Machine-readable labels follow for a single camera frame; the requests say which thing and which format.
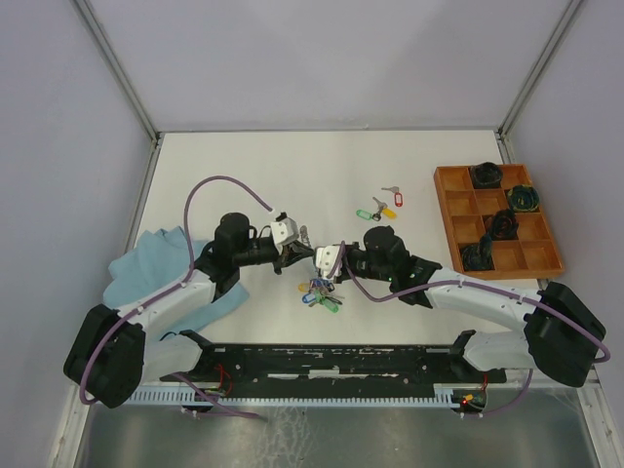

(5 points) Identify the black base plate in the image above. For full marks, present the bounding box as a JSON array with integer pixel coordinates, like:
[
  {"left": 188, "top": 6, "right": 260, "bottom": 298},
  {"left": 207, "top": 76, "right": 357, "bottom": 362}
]
[{"left": 185, "top": 343, "right": 506, "bottom": 384}]

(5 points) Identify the yellow key tag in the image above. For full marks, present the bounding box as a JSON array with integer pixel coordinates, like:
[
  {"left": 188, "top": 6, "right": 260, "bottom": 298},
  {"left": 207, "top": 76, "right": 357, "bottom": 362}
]
[{"left": 382, "top": 208, "right": 397, "bottom": 219}]

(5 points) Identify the silver key on yellow tag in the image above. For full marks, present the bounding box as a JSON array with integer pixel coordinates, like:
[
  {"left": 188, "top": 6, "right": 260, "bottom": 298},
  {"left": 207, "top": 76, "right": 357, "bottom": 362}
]
[{"left": 373, "top": 197, "right": 387, "bottom": 211}]

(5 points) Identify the dark floral scrunchie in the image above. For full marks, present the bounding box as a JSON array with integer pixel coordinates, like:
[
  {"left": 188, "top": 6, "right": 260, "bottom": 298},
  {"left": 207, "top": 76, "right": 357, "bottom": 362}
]
[{"left": 460, "top": 236, "right": 494, "bottom": 271}]

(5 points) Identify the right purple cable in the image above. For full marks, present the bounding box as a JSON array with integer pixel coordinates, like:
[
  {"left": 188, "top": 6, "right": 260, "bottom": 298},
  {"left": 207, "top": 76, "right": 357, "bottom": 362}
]
[{"left": 329, "top": 240, "right": 611, "bottom": 363}]

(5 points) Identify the green yellow scrunchie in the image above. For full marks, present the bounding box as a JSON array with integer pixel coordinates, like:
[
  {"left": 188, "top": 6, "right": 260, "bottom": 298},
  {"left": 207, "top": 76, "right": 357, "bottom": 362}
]
[{"left": 506, "top": 184, "right": 540, "bottom": 213}]

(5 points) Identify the light blue cable duct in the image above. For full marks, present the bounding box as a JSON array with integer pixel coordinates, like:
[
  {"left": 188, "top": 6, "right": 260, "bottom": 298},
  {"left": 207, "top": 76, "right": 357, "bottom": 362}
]
[{"left": 126, "top": 385, "right": 458, "bottom": 408}]

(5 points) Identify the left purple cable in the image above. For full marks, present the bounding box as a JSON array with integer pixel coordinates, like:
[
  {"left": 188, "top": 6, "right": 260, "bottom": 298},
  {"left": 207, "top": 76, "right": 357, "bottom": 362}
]
[{"left": 77, "top": 175, "right": 279, "bottom": 405}]

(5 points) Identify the black orange scrunchie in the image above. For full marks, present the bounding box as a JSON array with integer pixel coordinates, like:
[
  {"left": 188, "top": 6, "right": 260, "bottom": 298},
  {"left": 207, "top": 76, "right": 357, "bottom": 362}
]
[{"left": 484, "top": 209, "right": 519, "bottom": 241}]

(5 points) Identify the wooden compartment tray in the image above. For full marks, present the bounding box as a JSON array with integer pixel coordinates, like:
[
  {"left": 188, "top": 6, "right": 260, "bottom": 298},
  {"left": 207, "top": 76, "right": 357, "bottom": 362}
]
[{"left": 434, "top": 163, "right": 565, "bottom": 280}]

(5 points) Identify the blue key fob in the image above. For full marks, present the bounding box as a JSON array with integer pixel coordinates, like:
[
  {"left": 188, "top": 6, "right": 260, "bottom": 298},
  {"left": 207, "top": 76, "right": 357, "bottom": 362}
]
[{"left": 301, "top": 292, "right": 316, "bottom": 304}]

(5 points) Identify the purple cable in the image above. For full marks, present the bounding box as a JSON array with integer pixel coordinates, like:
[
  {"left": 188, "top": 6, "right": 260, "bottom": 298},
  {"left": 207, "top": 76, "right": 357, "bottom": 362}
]
[
  {"left": 329, "top": 240, "right": 611, "bottom": 363},
  {"left": 77, "top": 175, "right": 279, "bottom": 405}
]

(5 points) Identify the black scrunchie top compartment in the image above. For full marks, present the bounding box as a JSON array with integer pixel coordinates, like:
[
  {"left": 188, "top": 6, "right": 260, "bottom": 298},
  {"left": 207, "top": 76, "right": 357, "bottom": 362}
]
[{"left": 469, "top": 162, "right": 503, "bottom": 189}]

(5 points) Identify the green key tag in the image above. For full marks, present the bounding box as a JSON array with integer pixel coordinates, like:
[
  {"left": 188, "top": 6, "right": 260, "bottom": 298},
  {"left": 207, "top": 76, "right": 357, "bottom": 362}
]
[{"left": 356, "top": 210, "right": 372, "bottom": 220}]

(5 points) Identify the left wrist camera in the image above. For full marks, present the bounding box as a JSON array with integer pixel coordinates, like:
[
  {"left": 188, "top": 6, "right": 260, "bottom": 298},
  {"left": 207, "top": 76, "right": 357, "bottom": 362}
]
[{"left": 269, "top": 212, "right": 299, "bottom": 254}]

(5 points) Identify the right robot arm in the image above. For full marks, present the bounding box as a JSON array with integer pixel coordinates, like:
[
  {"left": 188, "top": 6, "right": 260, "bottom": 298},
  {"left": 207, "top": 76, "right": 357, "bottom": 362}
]
[{"left": 333, "top": 226, "right": 611, "bottom": 388}]

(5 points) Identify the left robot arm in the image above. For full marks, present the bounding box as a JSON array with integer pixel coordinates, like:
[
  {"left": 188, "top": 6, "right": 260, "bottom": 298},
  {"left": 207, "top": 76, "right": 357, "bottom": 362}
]
[{"left": 63, "top": 213, "right": 314, "bottom": 409}]

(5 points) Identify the light blue cloth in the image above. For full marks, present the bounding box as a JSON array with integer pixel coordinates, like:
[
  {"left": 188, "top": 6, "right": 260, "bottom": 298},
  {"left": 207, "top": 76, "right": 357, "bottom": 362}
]
[{"left": 102, "top": 226, "right": 250, "bottom": 332}]

